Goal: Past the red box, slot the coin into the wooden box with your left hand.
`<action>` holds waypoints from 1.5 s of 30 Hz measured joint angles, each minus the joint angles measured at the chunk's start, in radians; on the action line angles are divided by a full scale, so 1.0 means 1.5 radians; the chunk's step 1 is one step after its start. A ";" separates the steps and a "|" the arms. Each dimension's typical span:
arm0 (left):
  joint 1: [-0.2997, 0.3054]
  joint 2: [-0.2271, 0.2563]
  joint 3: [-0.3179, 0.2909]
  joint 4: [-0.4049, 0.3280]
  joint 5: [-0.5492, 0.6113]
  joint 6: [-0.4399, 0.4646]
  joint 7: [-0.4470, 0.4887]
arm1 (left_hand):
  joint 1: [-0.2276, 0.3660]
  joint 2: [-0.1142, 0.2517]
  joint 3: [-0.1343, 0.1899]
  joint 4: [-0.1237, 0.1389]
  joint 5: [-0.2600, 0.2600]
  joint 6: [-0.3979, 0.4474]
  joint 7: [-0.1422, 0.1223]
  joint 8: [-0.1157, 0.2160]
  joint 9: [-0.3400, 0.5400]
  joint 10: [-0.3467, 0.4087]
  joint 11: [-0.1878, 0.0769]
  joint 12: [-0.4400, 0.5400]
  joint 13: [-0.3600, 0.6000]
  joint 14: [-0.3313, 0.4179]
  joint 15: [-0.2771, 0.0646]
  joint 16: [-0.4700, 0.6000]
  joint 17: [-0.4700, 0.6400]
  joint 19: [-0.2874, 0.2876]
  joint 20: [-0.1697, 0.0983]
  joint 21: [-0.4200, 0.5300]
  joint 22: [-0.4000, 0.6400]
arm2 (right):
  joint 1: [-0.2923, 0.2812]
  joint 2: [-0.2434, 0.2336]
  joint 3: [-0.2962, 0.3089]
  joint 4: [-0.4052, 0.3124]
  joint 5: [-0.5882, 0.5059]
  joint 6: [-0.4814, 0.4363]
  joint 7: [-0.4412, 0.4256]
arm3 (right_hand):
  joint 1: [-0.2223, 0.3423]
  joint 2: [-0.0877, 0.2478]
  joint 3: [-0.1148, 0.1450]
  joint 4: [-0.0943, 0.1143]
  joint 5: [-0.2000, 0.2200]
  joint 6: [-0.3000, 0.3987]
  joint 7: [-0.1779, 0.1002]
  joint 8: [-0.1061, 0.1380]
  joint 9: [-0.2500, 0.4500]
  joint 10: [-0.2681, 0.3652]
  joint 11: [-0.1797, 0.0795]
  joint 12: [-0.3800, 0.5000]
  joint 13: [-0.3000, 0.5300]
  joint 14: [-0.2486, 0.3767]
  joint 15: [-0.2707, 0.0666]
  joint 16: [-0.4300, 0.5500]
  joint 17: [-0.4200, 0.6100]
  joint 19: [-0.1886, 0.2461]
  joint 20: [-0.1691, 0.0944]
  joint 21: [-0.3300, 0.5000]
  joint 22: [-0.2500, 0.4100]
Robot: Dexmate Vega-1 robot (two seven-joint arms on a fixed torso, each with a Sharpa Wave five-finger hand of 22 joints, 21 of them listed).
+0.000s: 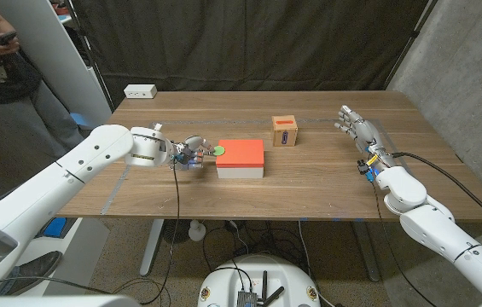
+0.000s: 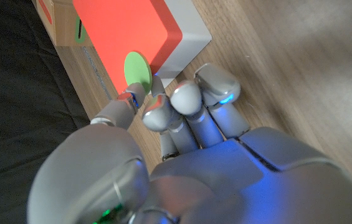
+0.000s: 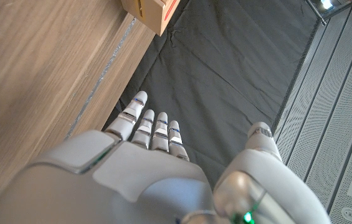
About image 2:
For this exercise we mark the black curtain backdrop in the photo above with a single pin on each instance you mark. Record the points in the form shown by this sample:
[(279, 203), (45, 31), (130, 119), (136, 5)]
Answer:
[(13, 109)]

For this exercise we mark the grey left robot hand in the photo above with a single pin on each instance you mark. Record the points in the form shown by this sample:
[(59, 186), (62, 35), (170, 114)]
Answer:
[(210, 180)]

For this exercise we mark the grey tape outline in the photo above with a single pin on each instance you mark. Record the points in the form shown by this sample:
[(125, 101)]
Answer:
[(96, 73)]

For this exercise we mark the red box with white base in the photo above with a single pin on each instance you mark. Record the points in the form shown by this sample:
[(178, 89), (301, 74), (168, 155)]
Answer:
[(122, 28)]

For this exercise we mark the wooden box with coin slots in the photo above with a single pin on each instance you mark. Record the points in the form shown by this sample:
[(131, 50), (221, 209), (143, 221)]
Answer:
[(63, 28)]

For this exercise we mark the green round coin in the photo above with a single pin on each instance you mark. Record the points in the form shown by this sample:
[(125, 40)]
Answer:
[(136, 70)]

